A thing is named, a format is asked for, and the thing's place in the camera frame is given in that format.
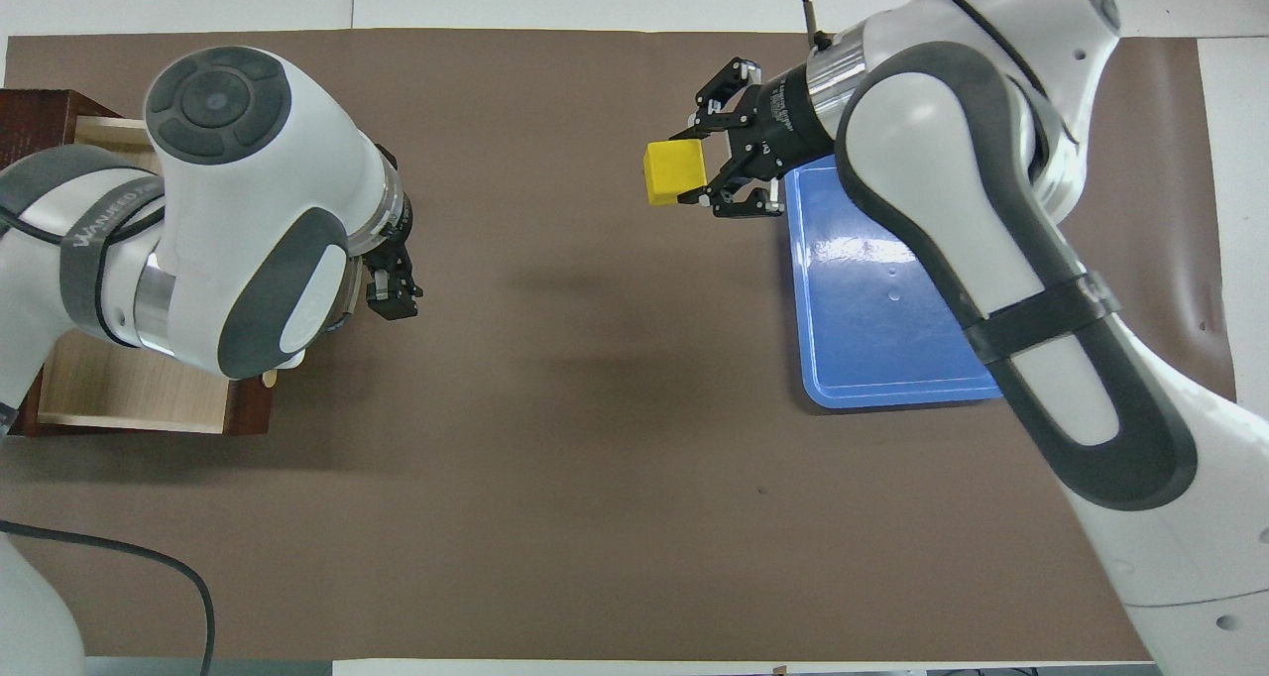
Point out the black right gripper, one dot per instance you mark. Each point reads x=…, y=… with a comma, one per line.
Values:
x=783, y=121

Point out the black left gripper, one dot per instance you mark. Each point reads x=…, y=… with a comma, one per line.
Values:
x=385, y=250

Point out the yellow cube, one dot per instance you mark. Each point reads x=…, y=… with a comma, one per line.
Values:
x=676, y=172

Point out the wooden drawer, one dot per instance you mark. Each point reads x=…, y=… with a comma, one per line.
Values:
x=129, y=394

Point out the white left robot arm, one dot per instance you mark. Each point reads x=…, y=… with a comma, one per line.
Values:
x=248, y=210

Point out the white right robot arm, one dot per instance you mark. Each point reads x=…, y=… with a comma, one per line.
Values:
x=952, y=180

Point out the brown table mat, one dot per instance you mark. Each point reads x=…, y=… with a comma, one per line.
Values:
x=545, y=408

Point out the blue plastic tray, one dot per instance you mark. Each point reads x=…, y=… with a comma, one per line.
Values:
x=872, y=319

